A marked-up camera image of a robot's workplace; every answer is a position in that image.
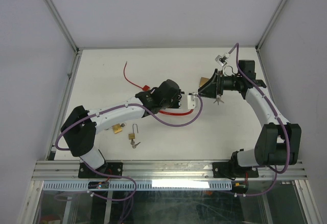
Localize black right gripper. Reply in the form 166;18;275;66
197;69;242;99

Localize large padlock keys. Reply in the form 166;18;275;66
214;96;224;105

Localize large brass padlock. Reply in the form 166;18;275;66
199;77;209;87

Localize red cable lock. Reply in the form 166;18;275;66
159;109;194;116

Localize small red padlock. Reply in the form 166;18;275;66
142;85;151;91

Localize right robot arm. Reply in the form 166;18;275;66
198;60;301;177

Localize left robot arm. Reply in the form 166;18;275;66
61;79;184;177

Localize small brass padlock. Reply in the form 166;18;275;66
128;123;138;141

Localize medium brass padlock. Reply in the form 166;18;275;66
112;123;126;134

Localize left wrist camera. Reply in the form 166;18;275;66
186;95;198;110

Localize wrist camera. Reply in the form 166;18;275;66
215;53;230;75
186;95;198;110

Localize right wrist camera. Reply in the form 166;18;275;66
215;53;230;75

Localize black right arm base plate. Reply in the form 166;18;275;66
212;162;259;180

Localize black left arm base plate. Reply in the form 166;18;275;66
78;161;123;178

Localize white slotted cable duct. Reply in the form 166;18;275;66
43;180;232;191

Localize aluminium mounting rail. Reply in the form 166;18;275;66
32;160;306;181

